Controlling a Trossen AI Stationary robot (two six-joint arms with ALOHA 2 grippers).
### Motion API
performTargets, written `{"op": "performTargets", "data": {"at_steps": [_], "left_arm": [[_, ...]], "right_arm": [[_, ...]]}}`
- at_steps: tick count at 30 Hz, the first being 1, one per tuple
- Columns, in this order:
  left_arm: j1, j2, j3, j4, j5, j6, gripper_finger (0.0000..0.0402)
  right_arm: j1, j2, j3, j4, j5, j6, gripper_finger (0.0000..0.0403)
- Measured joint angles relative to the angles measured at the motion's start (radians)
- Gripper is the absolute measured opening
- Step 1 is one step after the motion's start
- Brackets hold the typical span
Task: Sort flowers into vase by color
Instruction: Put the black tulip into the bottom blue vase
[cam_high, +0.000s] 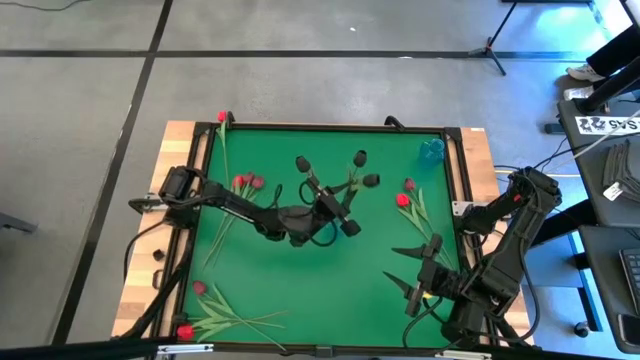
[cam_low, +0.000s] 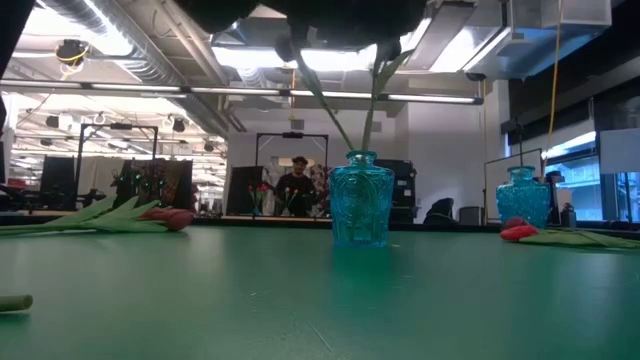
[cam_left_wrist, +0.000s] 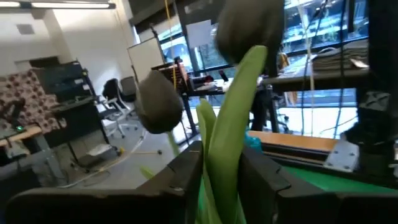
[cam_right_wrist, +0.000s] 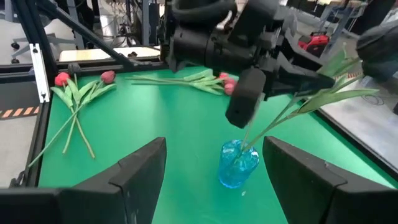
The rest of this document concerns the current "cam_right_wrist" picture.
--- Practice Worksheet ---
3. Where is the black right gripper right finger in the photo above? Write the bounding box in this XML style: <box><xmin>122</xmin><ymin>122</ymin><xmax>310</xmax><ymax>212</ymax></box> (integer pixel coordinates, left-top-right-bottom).
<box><xmin>262</xmin><ymin>136</ymin><xmax>398</xmax><ymax>224</ymax></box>

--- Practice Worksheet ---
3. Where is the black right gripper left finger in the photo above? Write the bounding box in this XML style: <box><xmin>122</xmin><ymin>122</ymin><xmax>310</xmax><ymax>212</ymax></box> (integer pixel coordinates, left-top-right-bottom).
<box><xmin>0</xmin><ymin>136</ymin><xmax>168</xmax><ymax>224</ymax></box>

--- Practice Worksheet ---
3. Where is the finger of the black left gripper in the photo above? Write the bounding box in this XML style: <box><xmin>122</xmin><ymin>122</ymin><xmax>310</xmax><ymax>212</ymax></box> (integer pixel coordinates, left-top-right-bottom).
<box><xmin>281</xmin><ymin>18</ymin><xmax>323</xmax><ymax>71</ymax></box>
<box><xmin>270</xmin><ymin>52</ymin><xmax>335</xmax><ymax>97</ymax></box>

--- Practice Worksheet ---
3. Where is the dark red artificial tulip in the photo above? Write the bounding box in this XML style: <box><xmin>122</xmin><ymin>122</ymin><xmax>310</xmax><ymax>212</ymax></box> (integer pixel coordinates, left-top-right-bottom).
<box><xmin>186</xmin><ymin>82</ymin><xmax>237</xmax><ymax>96</ymax></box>
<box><xmin>27</xmin><ymin>70</ymin><xmax>118</xmax><ymax>169</ymax></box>

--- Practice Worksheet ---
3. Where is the blue glass vase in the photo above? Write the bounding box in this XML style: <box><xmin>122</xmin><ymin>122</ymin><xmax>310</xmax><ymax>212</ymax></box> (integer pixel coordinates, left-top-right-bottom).
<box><xmin>217</xmin><ymin>139</ymin><xmax>260</xmax><ymax>189</ymax></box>

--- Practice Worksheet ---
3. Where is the red tool case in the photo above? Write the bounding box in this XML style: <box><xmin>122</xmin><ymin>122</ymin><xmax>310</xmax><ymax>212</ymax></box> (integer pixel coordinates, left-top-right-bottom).
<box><xmin>297</xmin><ymin>30</ymin><xmax>331</xmax><ymax>58</ymax></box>

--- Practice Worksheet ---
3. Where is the green table mat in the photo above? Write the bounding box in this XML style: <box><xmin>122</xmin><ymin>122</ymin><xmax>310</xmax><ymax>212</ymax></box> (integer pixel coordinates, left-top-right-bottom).
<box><xmin>26</xmin><ymin>65</ymin><xmax>398</xmax><ymax>224</ymax></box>

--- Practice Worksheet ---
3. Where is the grey office chair base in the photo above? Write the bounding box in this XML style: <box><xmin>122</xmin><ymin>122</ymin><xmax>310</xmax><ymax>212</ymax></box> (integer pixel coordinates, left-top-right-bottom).
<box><xmin>11</xmin><ymin>30</ymin><xmax>78</xmax><ymax>65</ymax></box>

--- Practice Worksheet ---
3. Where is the silver frame bracket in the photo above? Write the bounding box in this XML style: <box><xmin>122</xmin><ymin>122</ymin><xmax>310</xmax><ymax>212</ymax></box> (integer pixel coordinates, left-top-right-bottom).
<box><xmin>29</xmin><ymin>42</ymin><xmax>51</xmax><ymax>104</ymax></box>

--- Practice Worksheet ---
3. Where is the black metal table frame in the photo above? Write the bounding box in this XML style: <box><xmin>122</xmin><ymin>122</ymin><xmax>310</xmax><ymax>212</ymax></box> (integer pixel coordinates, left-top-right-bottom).
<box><xmin>0</xmin><ymin>0</ymin><xmax>398</xmax><ymax>190</ymax></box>

